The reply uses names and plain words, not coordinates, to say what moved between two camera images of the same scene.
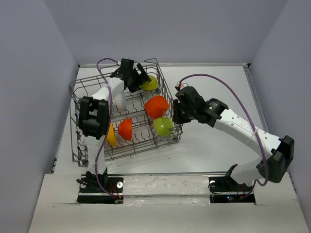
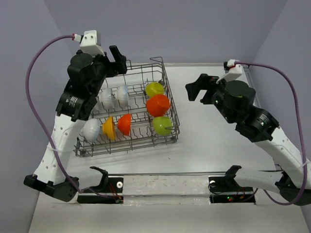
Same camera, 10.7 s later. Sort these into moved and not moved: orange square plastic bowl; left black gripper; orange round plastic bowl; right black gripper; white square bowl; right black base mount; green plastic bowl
Moved: right black gripper; orange round plastic bowl; left black gripper; green plastic bowl
Not moved: white square bowl; right black base mount; orange square plastic bowl
